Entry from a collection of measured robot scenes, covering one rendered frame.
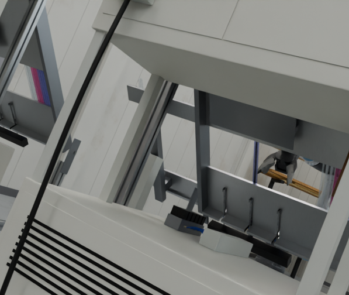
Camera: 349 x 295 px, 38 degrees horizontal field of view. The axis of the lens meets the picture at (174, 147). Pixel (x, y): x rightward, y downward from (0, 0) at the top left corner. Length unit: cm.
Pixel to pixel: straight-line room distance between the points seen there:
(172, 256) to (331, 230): 29
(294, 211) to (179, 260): 87
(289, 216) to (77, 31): 403
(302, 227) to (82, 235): 93
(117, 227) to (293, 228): 91
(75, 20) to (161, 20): 431
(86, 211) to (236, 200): 90
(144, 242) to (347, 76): 48
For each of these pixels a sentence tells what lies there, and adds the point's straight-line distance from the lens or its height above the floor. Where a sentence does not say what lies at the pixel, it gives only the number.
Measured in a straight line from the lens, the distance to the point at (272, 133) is 159.
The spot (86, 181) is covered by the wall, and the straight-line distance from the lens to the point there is 611.
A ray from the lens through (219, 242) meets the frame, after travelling 132.
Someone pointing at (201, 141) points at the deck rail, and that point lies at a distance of 177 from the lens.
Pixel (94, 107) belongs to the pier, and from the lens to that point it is 569.
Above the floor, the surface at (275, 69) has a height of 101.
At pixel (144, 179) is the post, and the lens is 198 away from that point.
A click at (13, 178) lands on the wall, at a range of 539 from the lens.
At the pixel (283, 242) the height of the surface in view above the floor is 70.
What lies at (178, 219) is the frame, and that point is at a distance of 146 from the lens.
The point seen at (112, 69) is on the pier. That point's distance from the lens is 576.
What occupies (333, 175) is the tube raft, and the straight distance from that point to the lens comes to 163.
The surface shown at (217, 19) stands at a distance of 107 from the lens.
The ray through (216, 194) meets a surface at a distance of 192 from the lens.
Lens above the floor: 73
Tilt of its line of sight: 4 degrees up
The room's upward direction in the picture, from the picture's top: 23 degrees clockwise
